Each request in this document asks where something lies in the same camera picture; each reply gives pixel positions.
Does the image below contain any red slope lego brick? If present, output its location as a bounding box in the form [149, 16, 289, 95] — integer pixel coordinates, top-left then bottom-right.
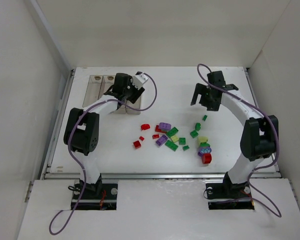
[133, 140, 142, 149]

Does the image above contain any purple cable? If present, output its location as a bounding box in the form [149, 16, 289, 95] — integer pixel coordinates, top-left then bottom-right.
[196, 63, 283, 218]
[48, 72, 158, 235]

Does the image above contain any green lettered lego brick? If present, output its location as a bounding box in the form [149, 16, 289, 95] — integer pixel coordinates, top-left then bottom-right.
[178, 137, 187, 146]

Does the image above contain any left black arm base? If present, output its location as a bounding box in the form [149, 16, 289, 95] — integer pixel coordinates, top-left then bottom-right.
[75, 183, 118, 211]

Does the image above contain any green square lego brick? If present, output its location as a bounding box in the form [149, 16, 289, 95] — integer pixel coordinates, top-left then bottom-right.
[189, 130, 199, 139]

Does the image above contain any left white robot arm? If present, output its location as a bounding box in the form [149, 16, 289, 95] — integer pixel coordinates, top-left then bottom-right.
[63, 71, 149, 196]

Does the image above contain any yellow square lego brick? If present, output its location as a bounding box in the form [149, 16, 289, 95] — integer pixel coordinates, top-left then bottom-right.
[170, 135, 180, 143]

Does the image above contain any red flat lego brick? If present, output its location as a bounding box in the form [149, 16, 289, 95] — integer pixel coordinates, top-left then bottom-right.
[155, 124, 168, 134]

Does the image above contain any clear container far right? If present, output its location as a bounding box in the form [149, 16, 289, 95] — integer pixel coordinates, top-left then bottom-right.
[125, 95, 143, 115]

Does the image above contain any small red lego brick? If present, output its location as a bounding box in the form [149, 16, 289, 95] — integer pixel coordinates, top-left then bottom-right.
[152, 134, 160, 139]

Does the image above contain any red round lego piece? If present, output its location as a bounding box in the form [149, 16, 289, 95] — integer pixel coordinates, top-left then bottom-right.
[140, 123, 151, 131]

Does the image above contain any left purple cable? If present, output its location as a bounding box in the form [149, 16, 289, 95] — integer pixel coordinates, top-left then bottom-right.
[48, 72, 158, 235]

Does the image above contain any tiny green lego piece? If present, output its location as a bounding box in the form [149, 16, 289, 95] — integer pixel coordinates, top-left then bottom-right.
[182, 145, 190, 151]

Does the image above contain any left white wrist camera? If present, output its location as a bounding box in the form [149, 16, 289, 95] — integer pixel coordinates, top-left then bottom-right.
[132, 71, 149, 90]

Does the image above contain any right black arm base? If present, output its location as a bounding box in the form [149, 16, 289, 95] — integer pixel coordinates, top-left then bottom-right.
[204, 182, 255, 210]

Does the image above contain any purple rounded lego brick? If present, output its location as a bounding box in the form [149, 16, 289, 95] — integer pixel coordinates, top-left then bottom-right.
[158, 122, 172, 132]

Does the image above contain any purple flat lego brick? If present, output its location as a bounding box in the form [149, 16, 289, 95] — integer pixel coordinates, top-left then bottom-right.
[155, 134, 169, 147]

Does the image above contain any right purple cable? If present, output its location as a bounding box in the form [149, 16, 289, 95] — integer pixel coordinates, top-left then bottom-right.
[196, 63, 283, 218]

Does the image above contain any red cylinder lego brick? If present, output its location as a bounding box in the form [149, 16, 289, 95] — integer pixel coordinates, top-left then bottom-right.
[201, 153, 212, 165]

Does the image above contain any green long lego brick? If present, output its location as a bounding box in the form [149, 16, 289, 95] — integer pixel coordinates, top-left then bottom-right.
[165, 140, 179, 152]

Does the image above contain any green lego brick tall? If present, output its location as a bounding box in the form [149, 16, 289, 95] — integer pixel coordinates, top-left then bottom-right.
[195, 122, 202, 131]

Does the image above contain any clear container far left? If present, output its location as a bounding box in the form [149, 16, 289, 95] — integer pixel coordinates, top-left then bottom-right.
[82, 75, 104, 108]

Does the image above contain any clear container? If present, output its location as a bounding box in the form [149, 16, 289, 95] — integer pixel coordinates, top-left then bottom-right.
[113, 105, 127, 115]
[125, 95, 143, 115]
[82, 75, 104, 108]
[98, 75, 115, 99]

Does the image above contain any yellow rounded lego brick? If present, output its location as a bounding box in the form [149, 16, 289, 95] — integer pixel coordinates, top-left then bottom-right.
[197, 136, 209, 145]

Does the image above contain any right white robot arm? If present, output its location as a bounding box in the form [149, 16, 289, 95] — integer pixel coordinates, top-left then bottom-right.
[190, 71, 279, 199]

